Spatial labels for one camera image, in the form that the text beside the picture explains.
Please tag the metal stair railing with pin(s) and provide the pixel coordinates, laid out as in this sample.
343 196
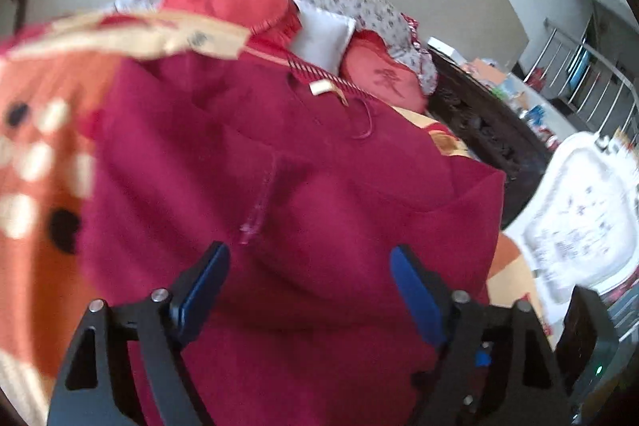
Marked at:
584 87

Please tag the dark red garment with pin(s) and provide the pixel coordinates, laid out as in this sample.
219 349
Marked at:
311 194

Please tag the white pillow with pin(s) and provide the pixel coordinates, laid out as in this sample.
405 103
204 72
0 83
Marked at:
324 36

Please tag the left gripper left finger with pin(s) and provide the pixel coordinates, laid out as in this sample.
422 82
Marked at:
95 385

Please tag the dark wooden bed frame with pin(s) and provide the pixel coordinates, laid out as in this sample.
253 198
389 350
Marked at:
492 132

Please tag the white cluttered table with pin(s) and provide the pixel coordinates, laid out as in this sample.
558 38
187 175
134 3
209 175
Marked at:
531 107

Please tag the orange cream plush blanket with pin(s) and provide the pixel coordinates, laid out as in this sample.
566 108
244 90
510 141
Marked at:
53 81

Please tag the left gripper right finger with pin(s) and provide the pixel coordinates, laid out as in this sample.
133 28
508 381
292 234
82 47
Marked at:
495 365

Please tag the white ornate chair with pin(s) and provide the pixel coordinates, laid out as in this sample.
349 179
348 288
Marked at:
581 225

